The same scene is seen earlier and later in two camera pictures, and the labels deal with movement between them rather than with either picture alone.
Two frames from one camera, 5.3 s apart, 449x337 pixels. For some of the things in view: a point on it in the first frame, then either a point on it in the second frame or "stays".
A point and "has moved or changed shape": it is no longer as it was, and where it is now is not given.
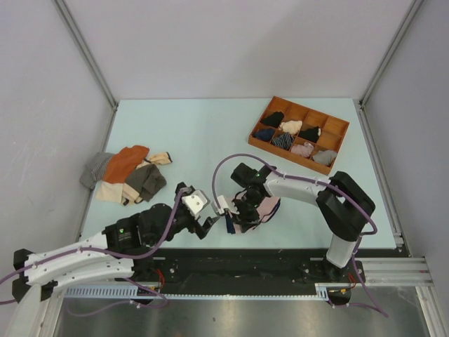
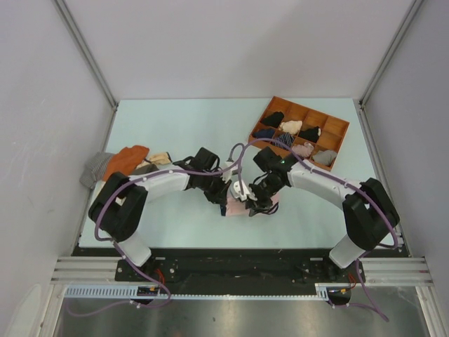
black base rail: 266,265 stays
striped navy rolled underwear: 284,140 stays
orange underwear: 121,166 stays
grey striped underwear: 95,171 stays
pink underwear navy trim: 266,207 has moved or changed shape
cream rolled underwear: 290,126 stays
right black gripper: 245,220 -> 259,206
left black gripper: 200,229 -> 219,195
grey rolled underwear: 325,157 stays
